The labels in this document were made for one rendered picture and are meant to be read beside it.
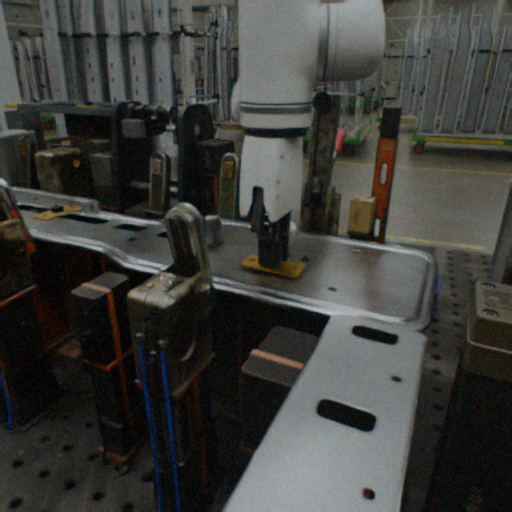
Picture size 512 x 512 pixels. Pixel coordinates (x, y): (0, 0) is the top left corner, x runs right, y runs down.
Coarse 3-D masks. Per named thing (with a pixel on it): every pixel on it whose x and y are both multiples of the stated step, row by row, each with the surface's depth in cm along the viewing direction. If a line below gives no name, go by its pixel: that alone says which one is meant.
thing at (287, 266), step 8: (248, 256) 59; (256, 256) 59; (248, 264) 56; (256, 264) 56; (288, 264) 56; (296, 264) 56; (304, 264) 57; (272, 272) 55; (280, 272) 54; (288, 272) 54; (296, 272) 54
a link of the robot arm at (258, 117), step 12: (240, 108) 48; (252, 108) 46; (264, 108) 45; (276, 108) 45; (288, 108) 45; (300, 108) 45; (312, 108) 47; (240, 120) 48; (252, 120) 46; (264, 120) 45; (276, 120) 45; (288, 120) 45; (300, 120) 46; (264, 132) 47; (276, 132) 47; (288, 132) 47
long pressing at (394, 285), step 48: (48, 192) 91; (48, 240) 69; (96, 240) 67; (144, 240) 67; (240, 240) 67; (336, 240) 66; (240, 288) 53; (288, 288) 52; (336, 288) 52; (384, 288) 52; (432, 288) 53
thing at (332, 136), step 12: (324, 96) 63; (336, 96) 64; (324, 108) 63; (336, 108) 65; (324, 120) 67; (336, 120) 66; (312, 132) 67; (324, 132) 67; (336, 132) 67; (312, 144) 68; (324, 144) 68; (312, 156) 68; (324, 156) 68; (312, 168) 69; (324, 168) 69; (312, 180) 70; (324, 180) 68; (324, 192) 69; (324, 204) 69
